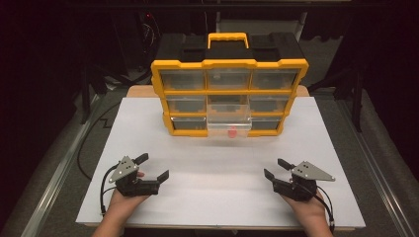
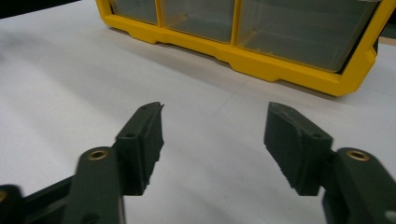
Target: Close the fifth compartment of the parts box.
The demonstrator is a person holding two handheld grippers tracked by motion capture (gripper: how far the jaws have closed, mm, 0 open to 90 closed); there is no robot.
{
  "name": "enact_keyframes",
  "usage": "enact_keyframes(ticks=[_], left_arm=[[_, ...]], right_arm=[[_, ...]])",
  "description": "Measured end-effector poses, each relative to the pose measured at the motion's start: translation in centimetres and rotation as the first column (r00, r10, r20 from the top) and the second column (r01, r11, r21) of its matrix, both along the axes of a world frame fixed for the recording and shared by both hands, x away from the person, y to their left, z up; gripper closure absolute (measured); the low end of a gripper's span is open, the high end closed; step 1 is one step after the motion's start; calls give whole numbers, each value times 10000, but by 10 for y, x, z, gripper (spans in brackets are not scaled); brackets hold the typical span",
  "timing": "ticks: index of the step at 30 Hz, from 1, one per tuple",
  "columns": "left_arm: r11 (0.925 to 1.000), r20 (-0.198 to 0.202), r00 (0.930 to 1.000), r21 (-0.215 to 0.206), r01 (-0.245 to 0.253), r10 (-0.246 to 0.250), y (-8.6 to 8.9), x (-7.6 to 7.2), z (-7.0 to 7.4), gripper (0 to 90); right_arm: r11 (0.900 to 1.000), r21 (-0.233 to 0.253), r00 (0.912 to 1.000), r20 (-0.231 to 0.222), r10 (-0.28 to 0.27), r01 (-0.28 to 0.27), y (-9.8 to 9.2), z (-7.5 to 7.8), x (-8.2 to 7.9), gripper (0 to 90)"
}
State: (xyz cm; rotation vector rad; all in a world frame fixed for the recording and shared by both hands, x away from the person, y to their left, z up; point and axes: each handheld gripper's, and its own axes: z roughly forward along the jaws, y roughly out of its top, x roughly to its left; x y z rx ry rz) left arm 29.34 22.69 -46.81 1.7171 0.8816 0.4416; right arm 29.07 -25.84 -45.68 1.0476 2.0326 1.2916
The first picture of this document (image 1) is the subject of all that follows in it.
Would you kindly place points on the black metal stand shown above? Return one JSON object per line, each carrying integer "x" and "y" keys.
{"x": 357, "y": 108}
{"x": 85, "y": 98}

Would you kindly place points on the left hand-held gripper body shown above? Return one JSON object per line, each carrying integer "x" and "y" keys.
{"x": 130, "y": 187}

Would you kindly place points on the person's left hand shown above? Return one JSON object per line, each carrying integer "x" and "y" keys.
{"x": 123, "y": 204}

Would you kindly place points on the clear plastic drawer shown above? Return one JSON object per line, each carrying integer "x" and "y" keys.
{"x": 229, "y": 113}

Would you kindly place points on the small orange cap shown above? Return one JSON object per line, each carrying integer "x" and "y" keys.
{"x": 232, "y": 133}

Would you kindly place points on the light grey panel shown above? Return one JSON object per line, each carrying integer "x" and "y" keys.
{"x": 260, "y": 26}

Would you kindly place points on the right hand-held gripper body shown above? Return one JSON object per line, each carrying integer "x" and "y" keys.
{"x": 299, "y": 191}

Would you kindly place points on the set of clear drawers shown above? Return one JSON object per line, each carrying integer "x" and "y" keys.
{"x": 183, "y": 80}

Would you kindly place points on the dark device with red light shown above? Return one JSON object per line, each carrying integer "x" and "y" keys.
{"x": 149, "y": 29}

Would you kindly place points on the metal floor rail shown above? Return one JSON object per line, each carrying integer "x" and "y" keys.
{"x": 372, "y": 171}
{"x": 56, "y": 184}

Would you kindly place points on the yellow black organizer case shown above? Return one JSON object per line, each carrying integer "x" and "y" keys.
{"x": 227, "y": 62}

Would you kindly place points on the person's right hand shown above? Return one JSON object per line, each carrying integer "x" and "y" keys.
{"x": 309, "y": 209}

